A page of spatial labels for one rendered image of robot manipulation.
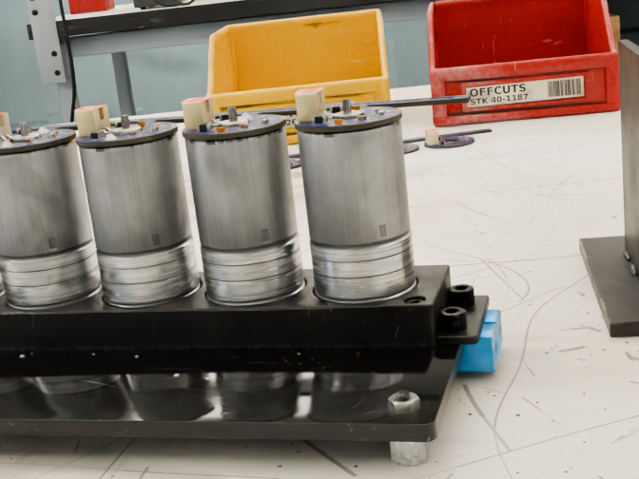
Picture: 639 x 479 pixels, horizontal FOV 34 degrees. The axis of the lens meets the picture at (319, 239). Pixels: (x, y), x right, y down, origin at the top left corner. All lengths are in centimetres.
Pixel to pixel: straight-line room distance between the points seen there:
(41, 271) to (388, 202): 9
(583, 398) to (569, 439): 2
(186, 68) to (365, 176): 454
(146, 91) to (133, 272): 456
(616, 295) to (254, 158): 11
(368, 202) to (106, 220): 6
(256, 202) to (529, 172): 22
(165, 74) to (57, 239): 453
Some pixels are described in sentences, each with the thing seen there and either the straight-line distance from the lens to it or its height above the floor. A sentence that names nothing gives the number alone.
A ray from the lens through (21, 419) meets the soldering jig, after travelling 24.
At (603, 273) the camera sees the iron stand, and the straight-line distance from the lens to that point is 30.
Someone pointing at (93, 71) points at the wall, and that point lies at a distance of 486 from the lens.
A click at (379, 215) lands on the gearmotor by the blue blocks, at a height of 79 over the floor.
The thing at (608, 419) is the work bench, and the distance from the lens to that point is 23.
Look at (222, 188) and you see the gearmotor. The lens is 24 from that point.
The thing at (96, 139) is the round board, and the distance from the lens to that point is 26.
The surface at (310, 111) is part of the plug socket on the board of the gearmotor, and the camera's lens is 24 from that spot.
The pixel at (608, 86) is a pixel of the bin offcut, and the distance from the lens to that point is 57.
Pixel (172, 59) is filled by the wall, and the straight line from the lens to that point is 478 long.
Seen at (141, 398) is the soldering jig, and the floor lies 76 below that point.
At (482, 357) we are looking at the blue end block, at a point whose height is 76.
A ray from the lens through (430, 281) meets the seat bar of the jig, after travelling 25.
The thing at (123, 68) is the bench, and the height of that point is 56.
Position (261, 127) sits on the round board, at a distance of 24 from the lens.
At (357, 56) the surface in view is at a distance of 67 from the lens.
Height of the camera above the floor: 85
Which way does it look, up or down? 15 degrees down
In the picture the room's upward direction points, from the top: 7 degrees counter-clockwise
